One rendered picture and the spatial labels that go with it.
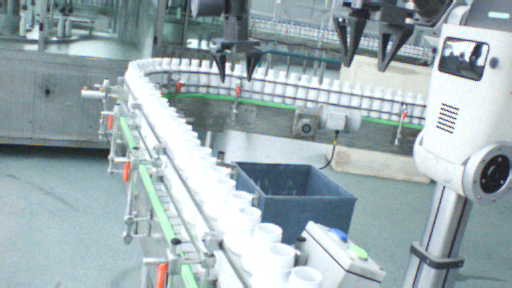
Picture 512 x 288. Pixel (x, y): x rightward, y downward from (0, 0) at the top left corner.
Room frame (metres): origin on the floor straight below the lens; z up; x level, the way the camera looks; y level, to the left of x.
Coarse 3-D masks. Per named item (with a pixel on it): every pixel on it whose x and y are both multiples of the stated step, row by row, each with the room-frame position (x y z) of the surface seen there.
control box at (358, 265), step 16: (320, 240) 0.73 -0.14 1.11; (336, 240) 0.73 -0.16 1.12; (320, 256) 0.70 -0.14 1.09; (336, 256) 0.68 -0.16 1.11; (352, 256) 0.68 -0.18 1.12; (320, 272) 0.68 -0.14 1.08; (336, 272) 0.66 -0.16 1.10; (352, 272) 0.65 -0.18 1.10; (368, 272) 0.66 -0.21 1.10; (384, 272) 0.68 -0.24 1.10
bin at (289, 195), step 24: (240, 168) 1.61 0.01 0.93; (264, 168) 1.65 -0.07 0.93; (288, 168) 1.68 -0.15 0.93; (312, 168) 1.71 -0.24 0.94; (264, 192) 1.65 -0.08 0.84; (288, 192) 1.69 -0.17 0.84; (312, 192) 1.67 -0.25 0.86; (336, 192) 1.54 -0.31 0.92; (264, 216) 1.32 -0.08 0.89; (288, 216) 1.35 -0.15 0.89; (312, 216) 1.38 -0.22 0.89; (336, 216) 1.41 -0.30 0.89; (288, 240) 1.36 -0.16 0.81
